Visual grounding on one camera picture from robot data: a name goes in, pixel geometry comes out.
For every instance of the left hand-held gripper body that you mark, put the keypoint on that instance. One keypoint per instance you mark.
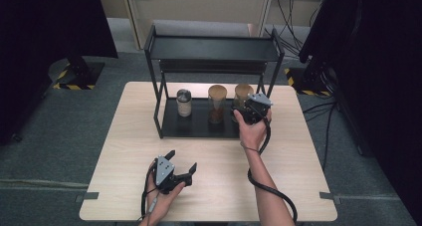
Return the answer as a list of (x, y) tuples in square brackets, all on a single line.
[(164, 173)]

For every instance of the clear jar of bay leaves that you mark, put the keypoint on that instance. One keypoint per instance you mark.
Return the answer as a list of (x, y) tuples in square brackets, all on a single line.
[(242, 91)]

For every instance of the person's right hand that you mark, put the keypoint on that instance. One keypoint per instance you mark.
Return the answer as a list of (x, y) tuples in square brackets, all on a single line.
[(252, 133)]

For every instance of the stand base with hazard tape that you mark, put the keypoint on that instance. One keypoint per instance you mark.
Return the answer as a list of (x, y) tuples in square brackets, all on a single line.
[(78, 75), (308, 81)]

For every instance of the clear jar of star anise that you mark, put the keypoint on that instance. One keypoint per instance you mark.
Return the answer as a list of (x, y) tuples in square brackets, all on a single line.
[(217, 110)]

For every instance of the grey corner bracket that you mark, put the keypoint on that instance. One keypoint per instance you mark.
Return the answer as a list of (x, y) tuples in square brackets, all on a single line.
[(330, 197), (88, 196)]

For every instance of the black metal shelf rack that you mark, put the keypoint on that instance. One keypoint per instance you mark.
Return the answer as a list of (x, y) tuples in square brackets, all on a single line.
[(212, 50)]

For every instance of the glass jar of white powder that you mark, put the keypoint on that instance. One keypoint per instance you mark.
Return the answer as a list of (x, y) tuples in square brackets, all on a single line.
[(184, 105)]

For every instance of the white cabinet panel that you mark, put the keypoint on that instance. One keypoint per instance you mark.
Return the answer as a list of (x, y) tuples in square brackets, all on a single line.
[(199, 3)]

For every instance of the person's left hand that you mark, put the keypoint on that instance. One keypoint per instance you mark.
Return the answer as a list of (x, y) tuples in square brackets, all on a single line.
[(162, 202)]

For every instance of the dark curtain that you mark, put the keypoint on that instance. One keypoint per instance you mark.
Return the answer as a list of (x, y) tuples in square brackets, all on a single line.
[(381, 70), (43, 37)]

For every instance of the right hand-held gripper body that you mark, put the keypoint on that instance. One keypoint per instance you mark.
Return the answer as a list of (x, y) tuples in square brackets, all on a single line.
[(256, 111)]

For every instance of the thin wrist band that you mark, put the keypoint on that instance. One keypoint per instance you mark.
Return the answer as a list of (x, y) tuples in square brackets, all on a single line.
[(250, 148)]

